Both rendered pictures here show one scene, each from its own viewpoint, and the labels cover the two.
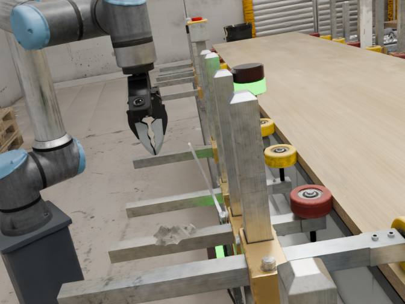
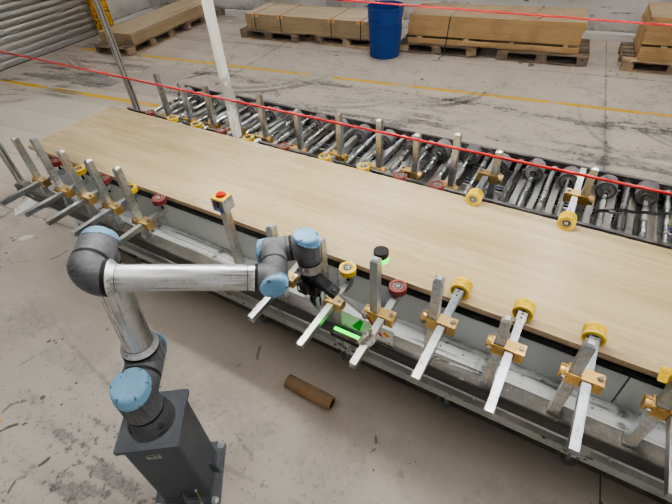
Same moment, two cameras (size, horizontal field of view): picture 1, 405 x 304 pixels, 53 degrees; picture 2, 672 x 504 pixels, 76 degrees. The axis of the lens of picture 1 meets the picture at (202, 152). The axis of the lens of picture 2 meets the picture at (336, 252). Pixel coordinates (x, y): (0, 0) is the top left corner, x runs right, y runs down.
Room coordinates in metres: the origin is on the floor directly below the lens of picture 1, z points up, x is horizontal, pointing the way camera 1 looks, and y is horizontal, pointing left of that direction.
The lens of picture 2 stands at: (0.21, 1.01, 2.28)
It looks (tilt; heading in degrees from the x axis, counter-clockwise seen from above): 42 degrees down; 304
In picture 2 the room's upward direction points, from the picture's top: 4 degrees counter-clockwise
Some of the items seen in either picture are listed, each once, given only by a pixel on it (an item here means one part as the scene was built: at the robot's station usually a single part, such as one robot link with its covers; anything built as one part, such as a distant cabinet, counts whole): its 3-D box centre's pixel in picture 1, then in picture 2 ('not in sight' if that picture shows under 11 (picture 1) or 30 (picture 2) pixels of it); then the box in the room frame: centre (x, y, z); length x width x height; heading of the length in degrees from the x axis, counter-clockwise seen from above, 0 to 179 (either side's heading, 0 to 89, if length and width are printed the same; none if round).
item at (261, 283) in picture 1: (263, 258); (438, 322); (0.47, -0.06, 0.95); 0.13 x 0.06 x 0.05; 0
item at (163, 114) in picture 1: (156, 117); not in sight; (0.91, 0.09, 1.06); 0.05 x 0.02 x 0.09; 92
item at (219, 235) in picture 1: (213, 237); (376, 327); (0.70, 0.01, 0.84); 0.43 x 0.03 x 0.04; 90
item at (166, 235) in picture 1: (173, 231); (368, 336); (0.70, 0.08, 0.87); 0.09 x 0.07 x 0.02; 90
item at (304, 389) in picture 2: not in sight; (309, 392); (1.11, 0.04, 0.04); 0.30 x 0.08 x 0.08; 0
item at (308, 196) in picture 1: (311, 216); (397, 293); (0.70, -0.20, 0.85); 0.08 x 0.08 x 0.11
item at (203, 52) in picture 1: (216, 125); (278, 265); (1.24, -0.06, 0.91); 0.03 x 0.03 x 0.48; 0
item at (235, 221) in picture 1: (244, 226); (380, 314); (0.72, -0.06, 0.85); 0.13 x 0.06 x 0.05; 0
